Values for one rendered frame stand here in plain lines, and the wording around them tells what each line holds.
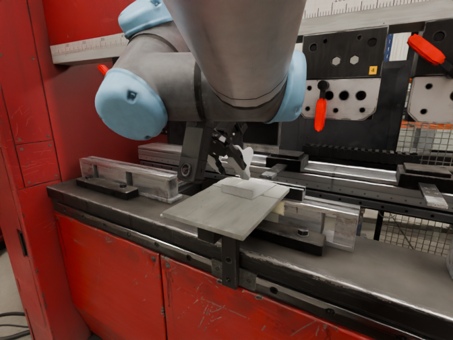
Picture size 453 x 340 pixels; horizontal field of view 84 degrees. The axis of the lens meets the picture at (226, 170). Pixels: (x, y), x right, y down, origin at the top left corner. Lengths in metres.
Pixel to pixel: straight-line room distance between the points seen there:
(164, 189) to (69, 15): 0.67
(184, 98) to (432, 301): 0.54
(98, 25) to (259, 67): 0.87
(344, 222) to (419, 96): 0.29
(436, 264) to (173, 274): 0.65
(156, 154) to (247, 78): 1.09
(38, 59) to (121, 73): 0.95
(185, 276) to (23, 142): 0.77
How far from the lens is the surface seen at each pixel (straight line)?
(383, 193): 0.89
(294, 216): 0.67
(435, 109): 0.57
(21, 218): 1.25
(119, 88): 0.27
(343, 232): 0.66
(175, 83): 0.27
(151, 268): 0.88
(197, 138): 0.44
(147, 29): 0.36
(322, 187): 0.90
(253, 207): 0.53
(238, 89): 0.19
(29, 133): 1.20
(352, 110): 0.57
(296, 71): 0.26
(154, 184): 0.90
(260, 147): 0.67
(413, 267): 0.69
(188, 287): 0.80
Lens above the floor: 1.22
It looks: 16 degrees down
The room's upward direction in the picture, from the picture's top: straight up
